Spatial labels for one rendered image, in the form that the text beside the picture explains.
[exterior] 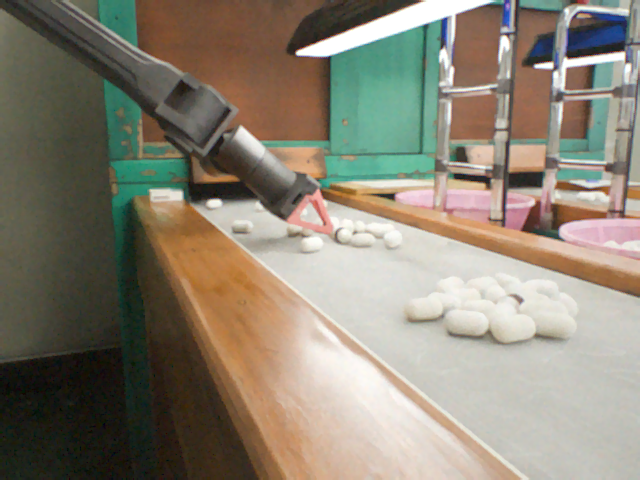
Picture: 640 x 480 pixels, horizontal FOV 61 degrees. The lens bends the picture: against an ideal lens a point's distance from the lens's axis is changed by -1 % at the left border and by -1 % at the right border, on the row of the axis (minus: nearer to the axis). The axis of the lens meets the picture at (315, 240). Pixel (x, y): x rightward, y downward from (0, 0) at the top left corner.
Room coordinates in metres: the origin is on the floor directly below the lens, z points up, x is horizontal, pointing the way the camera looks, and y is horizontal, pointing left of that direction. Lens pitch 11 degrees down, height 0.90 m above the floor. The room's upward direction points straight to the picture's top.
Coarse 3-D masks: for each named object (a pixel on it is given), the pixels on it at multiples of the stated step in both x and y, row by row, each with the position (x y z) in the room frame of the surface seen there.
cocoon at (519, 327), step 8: (496, 320) 0.40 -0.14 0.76; (504, 320) 0.39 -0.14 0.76; (512, 320) 0.39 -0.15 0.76; (520, 320) 0.39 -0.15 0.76; (528, 320) 0.39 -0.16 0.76; (496, 328) 0.39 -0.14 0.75; (504, 328) 0.39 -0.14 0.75; (512, 328) 0.39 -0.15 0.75; (520, 328) 0.39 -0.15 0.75; (528, 328) 0.39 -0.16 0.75; (496, 336) 0.39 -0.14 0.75; (504, 336) 0.39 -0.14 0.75; (512, 336) 0.38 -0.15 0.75; (520, 336) 0.39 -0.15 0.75; (528, 336) 0.39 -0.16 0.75
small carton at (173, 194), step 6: (150, 192) 1.04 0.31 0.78; (156, 192) 1.04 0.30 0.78; (162, 192) 1.05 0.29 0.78; (168, 192) 1.05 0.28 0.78; (174, 192) 1.06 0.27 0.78; (180, 192) 1.06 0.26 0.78; (150, 198) 1.05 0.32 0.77; (156, 198) 1.04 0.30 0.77; (162, 198) 1.05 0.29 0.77; (168, 198) 1.05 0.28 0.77; (174, 198) 1.06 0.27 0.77; (180, 198) 1.06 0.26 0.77
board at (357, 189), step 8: (336, 184) 1.26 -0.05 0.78; (344, 184) 1.26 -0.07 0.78; (352, 184) 1.26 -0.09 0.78; (448, 184) 1.26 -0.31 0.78; (456, 184) 1.26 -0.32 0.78; (464, 184) 1.26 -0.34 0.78; (472, 184) 1.26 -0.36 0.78; (480, 184) 1.27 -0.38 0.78; (352, 192) 1.17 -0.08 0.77; (360, 192) 1.16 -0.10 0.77; (368, 192) 1.16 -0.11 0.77; (376, 192) 1.17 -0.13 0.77; (384, 192) 1.18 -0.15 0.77; (392, 192) 1.19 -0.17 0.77
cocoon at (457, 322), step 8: (448, 312) 0.42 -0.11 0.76; (456, 312) 0.41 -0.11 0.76; (464, 312) 0.41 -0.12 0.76; (472, 312) 0.41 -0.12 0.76; (448, 320) 0.41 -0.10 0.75; (456, 320) 0.41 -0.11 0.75; (464, 320) 0.40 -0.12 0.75; (472, 320) 0.40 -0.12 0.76; (480, 320) 0.40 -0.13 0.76; (448, 328) 0.41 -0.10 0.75; (456, 328) 0.40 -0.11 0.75; (464, 328) 0.40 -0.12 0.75; (472, 328) 0.40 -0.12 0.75; (480, 328) 0.40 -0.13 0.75
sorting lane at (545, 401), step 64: (256, 256) 0.69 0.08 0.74; (320, 256) 0.69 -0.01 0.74; (384, 256) 0.69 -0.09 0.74; (448, 256) 0.69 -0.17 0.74; (384, 320) 0.44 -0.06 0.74; (576, 320) 0.44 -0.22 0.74; (448, 384) 0.32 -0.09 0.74; (512, 384) 0.32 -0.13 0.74; (576, 384) 0.32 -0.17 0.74; (512, 448) 0.25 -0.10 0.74; (576, 448) 0.25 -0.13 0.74
